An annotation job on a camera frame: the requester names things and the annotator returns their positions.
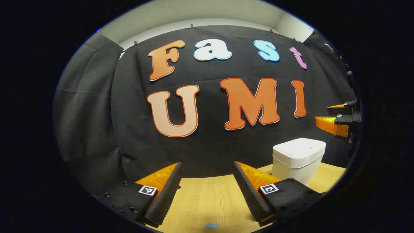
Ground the black backdrop cloth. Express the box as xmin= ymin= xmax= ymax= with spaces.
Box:
xmin=53 ymin=25 xmax=358 ymax=201

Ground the wooden desktop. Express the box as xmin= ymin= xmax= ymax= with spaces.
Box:
xmin=142 ymin=163 xmax=346 ymax=233

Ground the white desktop garbage bin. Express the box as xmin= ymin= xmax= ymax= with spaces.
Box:
xmin=272 ymin=138 xmax=326 ymax=186

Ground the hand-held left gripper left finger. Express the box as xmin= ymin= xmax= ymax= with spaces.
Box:
xmin=92 ymin=162 xmax=182 ymax=227

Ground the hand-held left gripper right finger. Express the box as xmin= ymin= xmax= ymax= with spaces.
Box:
xmin=234 ymin=161 xmax=327 ymax=227

